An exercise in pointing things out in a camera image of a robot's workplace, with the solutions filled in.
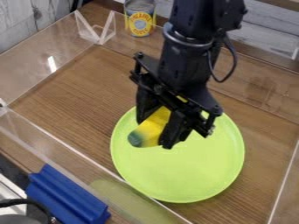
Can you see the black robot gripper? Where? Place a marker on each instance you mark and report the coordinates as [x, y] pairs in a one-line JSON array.
[[193, 109]]

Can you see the clear acrylic corner bracket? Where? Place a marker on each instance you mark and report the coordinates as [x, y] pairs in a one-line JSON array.
[[95, 33]]

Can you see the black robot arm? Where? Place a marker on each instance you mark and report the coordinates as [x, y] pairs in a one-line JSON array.
[[195, 34]]

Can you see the yellow labelled tin can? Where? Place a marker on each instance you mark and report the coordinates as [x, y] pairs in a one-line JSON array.
[[139, 17]]

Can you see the yellow toy banana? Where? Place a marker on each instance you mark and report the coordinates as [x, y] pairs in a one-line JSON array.
[[146, 134]]

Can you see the clear acrylic barrier wall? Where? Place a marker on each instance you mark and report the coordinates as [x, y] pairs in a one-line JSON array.
[[63, 93]]

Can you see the green round plate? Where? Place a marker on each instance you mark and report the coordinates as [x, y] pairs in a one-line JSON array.
[[191, 172]]

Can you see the blue plastic clamp block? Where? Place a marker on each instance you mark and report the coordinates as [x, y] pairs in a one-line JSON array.
[[70, 202]]

